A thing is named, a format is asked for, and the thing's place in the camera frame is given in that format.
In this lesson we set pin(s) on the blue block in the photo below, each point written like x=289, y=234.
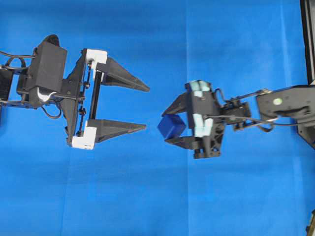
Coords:
x=171, y=126

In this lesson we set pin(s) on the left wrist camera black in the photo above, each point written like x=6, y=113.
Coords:
x=45, y=72

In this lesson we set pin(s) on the dark object bottom right corner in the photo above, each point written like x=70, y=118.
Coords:
x=310, y=229

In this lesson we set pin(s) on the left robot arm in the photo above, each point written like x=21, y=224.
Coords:
x=13, y=91

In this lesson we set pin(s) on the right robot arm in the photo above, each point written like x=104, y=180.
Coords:
x=262, y=108

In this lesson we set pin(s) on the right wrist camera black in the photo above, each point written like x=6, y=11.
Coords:
x=199, y=105

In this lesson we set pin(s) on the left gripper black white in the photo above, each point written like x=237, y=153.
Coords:
x=105, y=71

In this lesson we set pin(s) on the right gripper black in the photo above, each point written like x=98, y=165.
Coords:
x=208, y=146

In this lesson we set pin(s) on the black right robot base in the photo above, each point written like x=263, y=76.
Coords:
x=308, y=49

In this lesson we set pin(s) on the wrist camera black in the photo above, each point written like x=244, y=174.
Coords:
x=199, y=105
x=45, y=72

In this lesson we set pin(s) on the blue table cloth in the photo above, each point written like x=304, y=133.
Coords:
x=263, y=184

